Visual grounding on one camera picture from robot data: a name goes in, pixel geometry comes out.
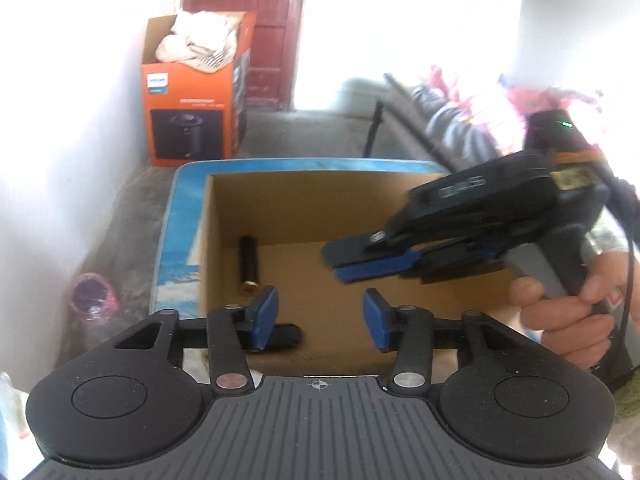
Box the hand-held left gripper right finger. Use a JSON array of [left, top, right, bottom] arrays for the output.
[[362, 287, 527, 396]]

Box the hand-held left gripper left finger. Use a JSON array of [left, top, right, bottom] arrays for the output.
[[114, 285, 280, 396]]

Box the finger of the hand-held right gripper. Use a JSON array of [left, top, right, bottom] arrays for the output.
[[323, 229, 418, 267], [336, 239, 506, 285]]

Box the black object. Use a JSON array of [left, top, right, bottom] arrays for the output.
[[270, 324, 304, 354]]

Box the black cylinder with brass end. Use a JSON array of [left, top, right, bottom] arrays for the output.
[[239, 235, 262, 295]]

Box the brown cardboard box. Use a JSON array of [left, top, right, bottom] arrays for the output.
[[199, 172, 522, 377]]

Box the person's right hand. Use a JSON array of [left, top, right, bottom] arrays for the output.
[[510, 249, 640, 372]]

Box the grey striped cloth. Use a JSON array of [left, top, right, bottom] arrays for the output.
[[384, 72, 526, 173]]

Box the pink floral cloth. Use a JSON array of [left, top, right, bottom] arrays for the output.
[[424, 64, 608, 133]]

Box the black pole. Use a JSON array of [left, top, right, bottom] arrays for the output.
[[362, 100, 387, 159]]

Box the beach print table cover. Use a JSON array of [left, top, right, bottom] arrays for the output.
[[149, 158, 451, 322]]

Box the red wooden door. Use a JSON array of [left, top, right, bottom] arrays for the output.
[[181, 0, 309, 112]]

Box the orange appliance box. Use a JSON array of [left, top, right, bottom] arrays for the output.
[[141, 11, 258, 168]]

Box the white crumpled cloth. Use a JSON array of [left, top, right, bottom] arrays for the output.
[[155, 11, 247, 72]]

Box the clear plastic bag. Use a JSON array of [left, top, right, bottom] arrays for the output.
[[0, 372, 37, 463]]

